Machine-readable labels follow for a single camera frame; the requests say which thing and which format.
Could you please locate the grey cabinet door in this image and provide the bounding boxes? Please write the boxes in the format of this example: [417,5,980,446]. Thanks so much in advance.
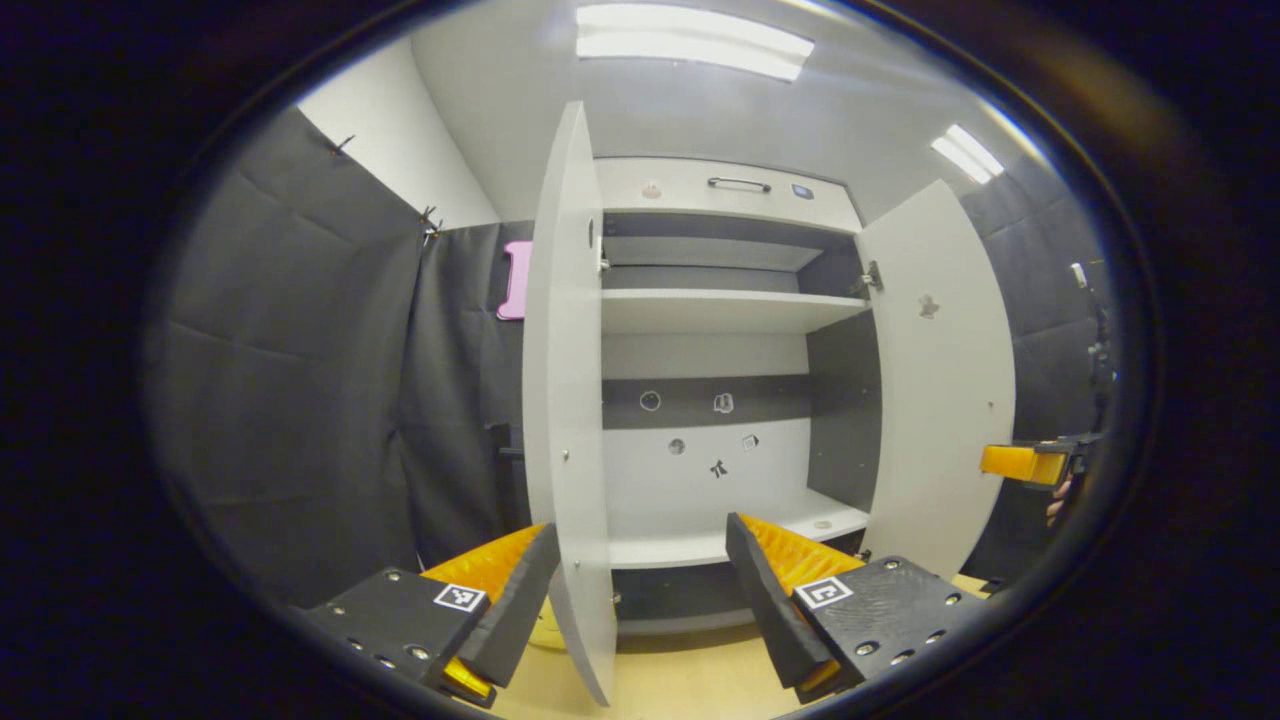
[490,100,618,707]
[858,180,1016,581]

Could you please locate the long ceiling light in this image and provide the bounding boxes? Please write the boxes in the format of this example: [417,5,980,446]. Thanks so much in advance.
[575,3,816,83]

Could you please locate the small ceiling light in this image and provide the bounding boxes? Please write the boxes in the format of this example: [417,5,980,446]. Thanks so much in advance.
[930,123,1006,186]

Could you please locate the grey double-door shoe cabinet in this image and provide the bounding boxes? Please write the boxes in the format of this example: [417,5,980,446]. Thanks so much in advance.
[590,155,886,636]

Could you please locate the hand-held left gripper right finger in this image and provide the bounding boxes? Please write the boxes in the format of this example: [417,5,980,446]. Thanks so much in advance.
[725,512,991,703]

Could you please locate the black backdrop cloth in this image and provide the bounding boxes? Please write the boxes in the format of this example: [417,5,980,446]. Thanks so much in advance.
[150,105,1116,606]

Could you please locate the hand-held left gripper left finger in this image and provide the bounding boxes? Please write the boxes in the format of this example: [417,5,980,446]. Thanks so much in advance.
[300,521,563,709]

